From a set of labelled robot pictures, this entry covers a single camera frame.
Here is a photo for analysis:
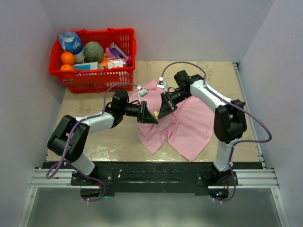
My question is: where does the pink garment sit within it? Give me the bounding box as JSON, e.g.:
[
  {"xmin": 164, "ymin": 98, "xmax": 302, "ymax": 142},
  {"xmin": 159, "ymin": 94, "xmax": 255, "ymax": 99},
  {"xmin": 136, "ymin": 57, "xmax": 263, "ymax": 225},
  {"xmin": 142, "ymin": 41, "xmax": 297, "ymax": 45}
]
[{"xmin": 137, "ymin": 96, "xmax": 214, "ymax": 162}]

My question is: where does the blue white plastic bag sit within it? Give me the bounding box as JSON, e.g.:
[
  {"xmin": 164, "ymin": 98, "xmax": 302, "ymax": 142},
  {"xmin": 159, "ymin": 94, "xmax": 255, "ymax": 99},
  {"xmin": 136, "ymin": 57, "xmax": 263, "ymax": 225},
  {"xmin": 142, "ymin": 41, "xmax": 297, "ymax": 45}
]
[{"xmin": 58, "ymin": 32, "xmax": 85, "ymax": 63}]

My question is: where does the aluminium rail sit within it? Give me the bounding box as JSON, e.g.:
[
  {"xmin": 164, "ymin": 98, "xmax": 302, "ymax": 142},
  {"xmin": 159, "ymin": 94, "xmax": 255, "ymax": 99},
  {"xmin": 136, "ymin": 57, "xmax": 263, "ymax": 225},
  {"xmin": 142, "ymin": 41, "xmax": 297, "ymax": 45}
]
[{"xmin": 30, "ymin": 168, "xmax": 279, "ymax": 191}]

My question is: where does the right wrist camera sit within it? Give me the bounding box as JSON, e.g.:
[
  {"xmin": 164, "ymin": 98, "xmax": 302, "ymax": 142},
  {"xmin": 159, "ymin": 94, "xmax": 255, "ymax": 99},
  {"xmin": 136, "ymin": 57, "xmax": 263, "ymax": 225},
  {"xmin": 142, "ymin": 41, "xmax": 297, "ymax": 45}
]
[{"xmin": 157, "ymin": 81, "xmax": 167, "ymax": 90}]

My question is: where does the pink white snack packet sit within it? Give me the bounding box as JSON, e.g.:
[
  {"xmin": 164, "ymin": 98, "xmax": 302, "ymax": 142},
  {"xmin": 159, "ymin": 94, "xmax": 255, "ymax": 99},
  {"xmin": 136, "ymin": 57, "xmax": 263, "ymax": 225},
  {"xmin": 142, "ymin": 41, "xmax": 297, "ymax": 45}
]
[{"xmin": 105, "ymin": 56, "xmax": 133, "ymax": 69}]

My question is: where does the white blue carton box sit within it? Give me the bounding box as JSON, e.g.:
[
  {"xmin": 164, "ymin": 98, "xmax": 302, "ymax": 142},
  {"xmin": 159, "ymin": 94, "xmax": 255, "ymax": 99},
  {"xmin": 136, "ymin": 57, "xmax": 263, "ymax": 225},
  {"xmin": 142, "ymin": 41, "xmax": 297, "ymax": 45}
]
[{"xmin": 73, "ymin": 62, "xmax": 103, "ymax": 70}]

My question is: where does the green melon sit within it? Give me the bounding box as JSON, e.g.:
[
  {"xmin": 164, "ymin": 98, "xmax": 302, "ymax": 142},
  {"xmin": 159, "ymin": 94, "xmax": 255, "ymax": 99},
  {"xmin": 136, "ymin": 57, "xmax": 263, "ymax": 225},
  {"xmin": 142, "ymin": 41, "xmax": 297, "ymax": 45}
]
[{"xmin": 83, "ymin": 41, "xmax": 104, "ymax": 62}]

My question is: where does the purple white box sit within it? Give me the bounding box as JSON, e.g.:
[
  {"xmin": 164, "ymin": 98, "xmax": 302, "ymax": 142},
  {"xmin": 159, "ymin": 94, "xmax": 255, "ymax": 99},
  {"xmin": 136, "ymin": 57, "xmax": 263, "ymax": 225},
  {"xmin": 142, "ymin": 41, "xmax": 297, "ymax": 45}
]
[{"xmin": 105, "ymin": 42, "xmax": 127, "ymax": 58}]

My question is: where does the black metal base frame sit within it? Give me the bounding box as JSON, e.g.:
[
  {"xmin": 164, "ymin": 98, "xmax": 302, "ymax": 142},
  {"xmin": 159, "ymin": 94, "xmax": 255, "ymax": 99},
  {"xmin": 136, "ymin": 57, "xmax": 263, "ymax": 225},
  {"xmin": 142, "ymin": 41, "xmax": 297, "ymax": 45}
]
[{"xmin": 55, "ymin": 162, "xmax": 262, "ymax": 201}]

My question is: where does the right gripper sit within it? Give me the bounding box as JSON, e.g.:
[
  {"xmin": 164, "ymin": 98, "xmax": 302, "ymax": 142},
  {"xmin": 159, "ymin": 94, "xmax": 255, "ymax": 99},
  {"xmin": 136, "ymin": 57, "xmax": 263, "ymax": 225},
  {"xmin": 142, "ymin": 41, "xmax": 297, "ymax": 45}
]
[{"xmin": 158, "ymin": 89, "xmax": 191, "ymax": 120}]

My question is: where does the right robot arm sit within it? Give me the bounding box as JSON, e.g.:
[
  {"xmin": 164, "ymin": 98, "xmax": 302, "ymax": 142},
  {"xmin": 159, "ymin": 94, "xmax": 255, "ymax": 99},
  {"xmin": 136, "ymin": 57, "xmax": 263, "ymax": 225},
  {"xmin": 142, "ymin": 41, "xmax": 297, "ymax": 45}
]
[{"xmin": 158, "ymin": 70, "xmax": 247, "ymax": 186}]

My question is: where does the orange fruit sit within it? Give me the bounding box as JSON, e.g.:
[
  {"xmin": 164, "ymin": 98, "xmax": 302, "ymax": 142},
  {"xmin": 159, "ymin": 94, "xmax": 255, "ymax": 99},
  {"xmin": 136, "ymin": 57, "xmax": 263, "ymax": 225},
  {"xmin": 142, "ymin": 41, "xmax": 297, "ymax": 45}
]
[
  {"xmin": 61, "ymin": 52, "xmax": 76, "ymax": 65},
  {"xmin": 60, "ymin": 64, "xmax": 74, "ymax": 71}
]

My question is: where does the gold rhinestone brooch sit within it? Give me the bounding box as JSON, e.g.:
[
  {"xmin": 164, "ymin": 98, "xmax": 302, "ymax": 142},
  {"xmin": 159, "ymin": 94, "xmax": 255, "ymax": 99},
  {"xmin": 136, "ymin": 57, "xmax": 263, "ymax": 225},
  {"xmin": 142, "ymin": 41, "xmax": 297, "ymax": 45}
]
[{"xmin": 153, "ymin": 111, "xmax": 159, "ymax": 119}]

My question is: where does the red plastic shopping basket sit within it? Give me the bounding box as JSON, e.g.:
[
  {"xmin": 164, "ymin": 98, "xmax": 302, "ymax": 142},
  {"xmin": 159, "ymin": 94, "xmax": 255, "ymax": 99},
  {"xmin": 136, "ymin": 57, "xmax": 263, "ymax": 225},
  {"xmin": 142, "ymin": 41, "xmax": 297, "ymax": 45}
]
[{"xmin": 48, "ymin": 28, "xmax": 136, "ymax": 94}]

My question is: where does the small black stand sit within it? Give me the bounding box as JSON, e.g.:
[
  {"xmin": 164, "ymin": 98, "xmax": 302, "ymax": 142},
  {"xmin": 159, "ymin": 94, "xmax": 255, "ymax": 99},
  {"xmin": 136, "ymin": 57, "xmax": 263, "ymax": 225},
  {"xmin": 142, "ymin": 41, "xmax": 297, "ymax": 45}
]
[{"xmin": 233, "ymin": 99, "xmax": 246, "ymax": 107}]

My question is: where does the orange fruit upper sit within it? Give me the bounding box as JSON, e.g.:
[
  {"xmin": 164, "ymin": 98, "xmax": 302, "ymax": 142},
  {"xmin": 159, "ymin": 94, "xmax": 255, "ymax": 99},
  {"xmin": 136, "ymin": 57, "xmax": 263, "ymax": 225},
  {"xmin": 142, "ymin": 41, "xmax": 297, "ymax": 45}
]
[{"xmin": 61, "ymin": 52, "xmax": 76, "ymax": 65}]

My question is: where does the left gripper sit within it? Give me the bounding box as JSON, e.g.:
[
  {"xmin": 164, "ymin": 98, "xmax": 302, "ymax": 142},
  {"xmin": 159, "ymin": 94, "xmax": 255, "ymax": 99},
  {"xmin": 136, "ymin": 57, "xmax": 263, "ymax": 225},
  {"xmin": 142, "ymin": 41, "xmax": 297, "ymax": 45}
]
[{"xmin": 121, "ymin": 101, "xmax": 158, "ymax": 125}]

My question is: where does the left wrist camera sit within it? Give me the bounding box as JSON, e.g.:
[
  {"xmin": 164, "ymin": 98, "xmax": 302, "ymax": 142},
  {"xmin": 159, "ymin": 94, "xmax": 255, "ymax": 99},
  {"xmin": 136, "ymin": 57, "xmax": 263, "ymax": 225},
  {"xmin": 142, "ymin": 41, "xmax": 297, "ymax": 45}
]
[{"xmin": 138, "ymin": 88, "xmax": 149, "ymax": 98}]

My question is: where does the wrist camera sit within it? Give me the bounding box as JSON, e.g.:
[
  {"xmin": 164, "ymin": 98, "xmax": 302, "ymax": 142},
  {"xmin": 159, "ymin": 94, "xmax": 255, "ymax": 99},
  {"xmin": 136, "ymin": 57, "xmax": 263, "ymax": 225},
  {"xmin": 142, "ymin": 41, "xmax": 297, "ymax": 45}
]
[
  {"xmin": 157, "ymin": 81, "xmax": 167, "ymax": 90},
  {"xmin": 138, "ymin": 88, "xmax": 149, "ymax": 98}
]

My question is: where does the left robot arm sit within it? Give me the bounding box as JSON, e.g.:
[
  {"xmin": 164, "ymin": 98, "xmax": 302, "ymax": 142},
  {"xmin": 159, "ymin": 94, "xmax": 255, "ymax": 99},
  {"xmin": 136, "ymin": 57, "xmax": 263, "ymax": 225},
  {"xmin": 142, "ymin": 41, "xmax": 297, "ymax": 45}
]
[{"xmin": 46, "ymin": 89, "xmax": 158, "ymax": 185}]

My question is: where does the orange fruit lower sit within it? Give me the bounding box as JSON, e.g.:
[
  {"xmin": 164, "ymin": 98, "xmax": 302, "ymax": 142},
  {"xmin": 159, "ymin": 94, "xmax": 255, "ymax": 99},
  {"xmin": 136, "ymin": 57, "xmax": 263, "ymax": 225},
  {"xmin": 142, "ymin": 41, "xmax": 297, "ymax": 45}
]
[{"xmin": 60, "ymin": 64, "xmax": 74, "ymax": 71}]

